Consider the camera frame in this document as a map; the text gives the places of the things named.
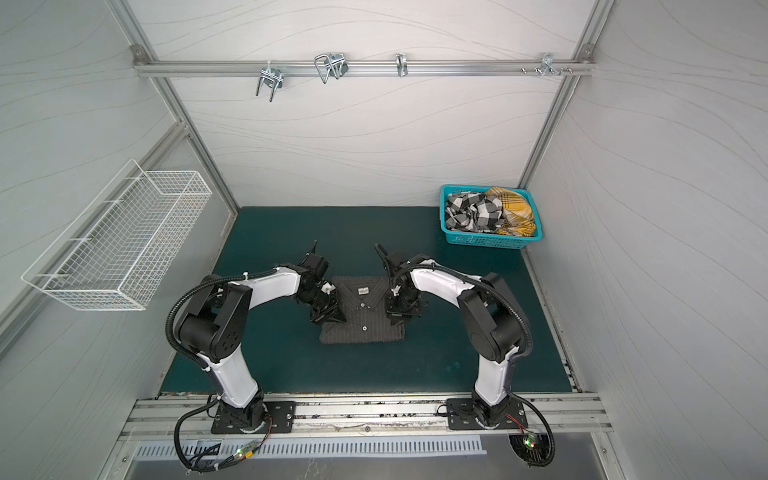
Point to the metal clamp hook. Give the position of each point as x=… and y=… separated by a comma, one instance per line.
x=331, y=65
x=270, y=80

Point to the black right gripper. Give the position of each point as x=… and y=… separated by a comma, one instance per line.
x=396, y=301

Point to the metal bracket right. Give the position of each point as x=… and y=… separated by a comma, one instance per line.
x=547, y=67

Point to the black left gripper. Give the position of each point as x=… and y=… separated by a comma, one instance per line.
x=332, y=313

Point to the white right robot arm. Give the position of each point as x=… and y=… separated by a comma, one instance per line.
x=495, y=323

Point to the black white checkered shirt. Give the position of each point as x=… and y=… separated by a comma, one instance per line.
x=473, y=212

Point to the white vent grille strip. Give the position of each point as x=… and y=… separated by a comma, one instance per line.
x=328, y=447

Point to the aluminium horizontal rail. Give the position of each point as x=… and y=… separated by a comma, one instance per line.
x=357, y=68

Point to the teal plastic laundry basket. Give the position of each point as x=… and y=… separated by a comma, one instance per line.
x=491, y=240

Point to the metal clamp hook middle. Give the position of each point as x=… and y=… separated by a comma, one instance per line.
x=331, y=65

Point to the small metal ring clamp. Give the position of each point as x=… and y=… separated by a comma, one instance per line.
x=401, y=65

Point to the dark grey pinstriped shirt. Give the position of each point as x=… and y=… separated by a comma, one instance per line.
x=362, y=301

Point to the yellow plaid shirt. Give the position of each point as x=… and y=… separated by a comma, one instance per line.
x=517, y=217

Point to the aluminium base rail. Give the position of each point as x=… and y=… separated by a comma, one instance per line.
x=318, y=415

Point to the white wire wall basket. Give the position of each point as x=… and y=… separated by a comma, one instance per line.
x=115, y=253

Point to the metal clamp hook left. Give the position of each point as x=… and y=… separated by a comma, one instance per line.
x=270, y=80

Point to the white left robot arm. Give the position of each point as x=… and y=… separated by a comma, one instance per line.
x=209, y=324

